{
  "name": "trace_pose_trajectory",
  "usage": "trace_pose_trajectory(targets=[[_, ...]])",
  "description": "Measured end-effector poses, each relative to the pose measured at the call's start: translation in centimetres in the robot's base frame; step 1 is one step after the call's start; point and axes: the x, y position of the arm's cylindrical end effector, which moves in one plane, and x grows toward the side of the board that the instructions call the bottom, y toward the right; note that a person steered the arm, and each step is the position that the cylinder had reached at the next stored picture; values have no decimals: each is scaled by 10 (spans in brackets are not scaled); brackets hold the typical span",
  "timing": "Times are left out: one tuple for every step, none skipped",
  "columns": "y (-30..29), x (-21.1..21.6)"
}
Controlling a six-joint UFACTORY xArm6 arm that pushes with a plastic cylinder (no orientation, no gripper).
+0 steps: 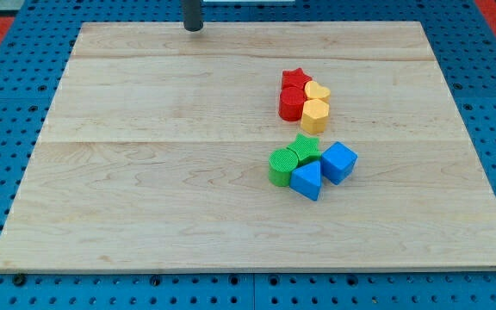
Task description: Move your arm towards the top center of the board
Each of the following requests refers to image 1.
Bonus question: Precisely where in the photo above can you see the dark cylindrical robot arm tool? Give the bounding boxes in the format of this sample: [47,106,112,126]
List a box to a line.
[181,0,203,32]

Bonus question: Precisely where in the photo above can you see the light wooden board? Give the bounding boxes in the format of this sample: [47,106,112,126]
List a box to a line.
[0,22,496,274]

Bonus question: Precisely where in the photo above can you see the green cylinder block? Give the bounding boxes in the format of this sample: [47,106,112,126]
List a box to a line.
[268,148,299,187]

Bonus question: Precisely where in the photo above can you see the green star block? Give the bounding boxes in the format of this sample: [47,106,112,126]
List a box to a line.
[287,133,321,166]

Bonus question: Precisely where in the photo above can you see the blue triangle block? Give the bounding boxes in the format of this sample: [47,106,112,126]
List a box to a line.
[289,161,321,201]

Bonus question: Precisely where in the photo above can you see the red cylinder block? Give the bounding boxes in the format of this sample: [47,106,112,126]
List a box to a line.
[278,87,306,121]

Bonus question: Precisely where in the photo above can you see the yellow hexagon block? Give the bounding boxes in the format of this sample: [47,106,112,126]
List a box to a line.
[301,99,330,134]

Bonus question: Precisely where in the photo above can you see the blue cube block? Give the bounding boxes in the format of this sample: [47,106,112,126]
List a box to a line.
[320,142,358,185]

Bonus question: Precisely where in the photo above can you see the yellow heart block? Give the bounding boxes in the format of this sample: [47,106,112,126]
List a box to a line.
[304,81,331,103]

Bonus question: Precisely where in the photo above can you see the red star block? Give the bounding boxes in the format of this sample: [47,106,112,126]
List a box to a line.
[281,68,313,90]

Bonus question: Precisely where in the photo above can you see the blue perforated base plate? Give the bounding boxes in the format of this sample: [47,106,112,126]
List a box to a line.
[0,0,496,309]

